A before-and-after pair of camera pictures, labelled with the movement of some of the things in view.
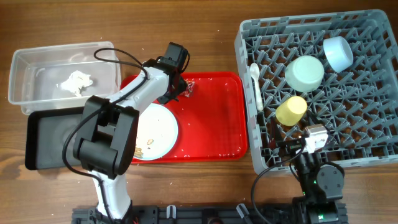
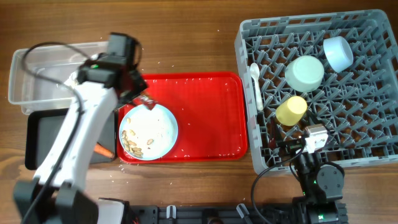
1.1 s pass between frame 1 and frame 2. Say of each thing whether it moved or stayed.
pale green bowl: stayed
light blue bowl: stayed
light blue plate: stayed
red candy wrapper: moved
